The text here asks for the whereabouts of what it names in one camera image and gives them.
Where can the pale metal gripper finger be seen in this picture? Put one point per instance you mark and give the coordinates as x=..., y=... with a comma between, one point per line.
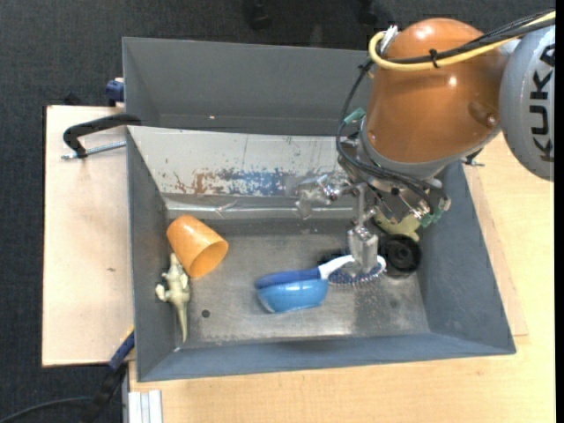
x=317, y=192
x=364, y=249

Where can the blue and white brush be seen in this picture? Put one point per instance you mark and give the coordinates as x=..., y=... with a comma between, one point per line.
x=286, y=276

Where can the blue bowl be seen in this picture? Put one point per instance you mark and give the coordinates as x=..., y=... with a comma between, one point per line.
x=295, y=295

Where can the grey metal bin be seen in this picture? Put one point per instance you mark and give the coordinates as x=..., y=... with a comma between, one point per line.
x=273, y=324

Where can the orange plastic cup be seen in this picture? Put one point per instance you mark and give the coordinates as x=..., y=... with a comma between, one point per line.
x=194, y=245

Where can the pale green toy dinosaur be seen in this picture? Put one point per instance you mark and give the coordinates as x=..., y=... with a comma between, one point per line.
x=177, y=287

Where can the black cylinder on white bracket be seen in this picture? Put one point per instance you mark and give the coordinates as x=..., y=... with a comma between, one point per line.
x=402, y=254

